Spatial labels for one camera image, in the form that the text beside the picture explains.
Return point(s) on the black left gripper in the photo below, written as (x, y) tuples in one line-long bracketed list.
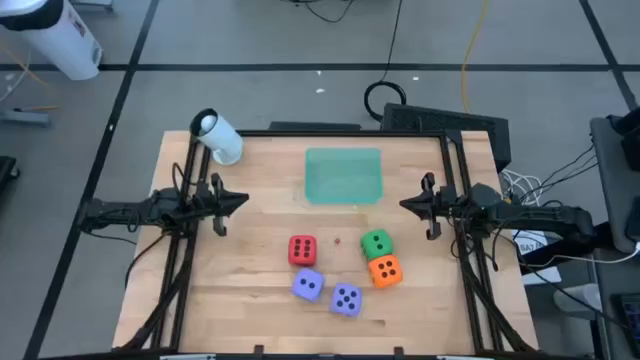
[(219, 226)]

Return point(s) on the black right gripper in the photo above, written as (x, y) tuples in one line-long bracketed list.
[(434, 230)]

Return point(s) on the green foam die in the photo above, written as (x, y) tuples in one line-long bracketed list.
[(376, 244)]

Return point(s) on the orange foam die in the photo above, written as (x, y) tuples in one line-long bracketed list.
[(385, 271)]

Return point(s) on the teal translucent plastic bin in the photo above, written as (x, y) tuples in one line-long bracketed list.
[(344, 175)]

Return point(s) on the red foam die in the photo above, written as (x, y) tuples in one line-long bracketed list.
[(302, 250)]

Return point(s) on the purple foam die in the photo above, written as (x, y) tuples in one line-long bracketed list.
[(346, 300), (308, 285)]

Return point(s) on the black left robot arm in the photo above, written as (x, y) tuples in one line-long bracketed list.
[(115, 210)]

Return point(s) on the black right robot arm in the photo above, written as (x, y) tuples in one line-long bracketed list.
[(550, 217)]

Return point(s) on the white paper label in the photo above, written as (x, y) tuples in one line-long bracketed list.
[(530, 245)]

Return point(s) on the clear plastic cup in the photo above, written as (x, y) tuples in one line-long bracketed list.
[(577, 300)]

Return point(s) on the grey side table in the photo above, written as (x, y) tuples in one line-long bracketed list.
[(607, 190)]

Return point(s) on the grey metal foot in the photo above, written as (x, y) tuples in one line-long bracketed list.
[(25, 117)]

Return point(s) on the white cylindrical trash can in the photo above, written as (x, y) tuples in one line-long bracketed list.
[(60, 35)]

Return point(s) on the black keyboard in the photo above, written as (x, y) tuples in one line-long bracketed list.
[(629, 320)]

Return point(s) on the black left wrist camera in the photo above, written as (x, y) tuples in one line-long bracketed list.
[(203, 196)]

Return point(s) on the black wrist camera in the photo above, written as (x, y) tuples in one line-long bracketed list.
[(203, 196), (448, 197)]

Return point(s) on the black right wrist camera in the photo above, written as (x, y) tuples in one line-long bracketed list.
[(448, 197)]

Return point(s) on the black metal table frame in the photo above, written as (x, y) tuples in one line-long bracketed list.
[(350, 133)]

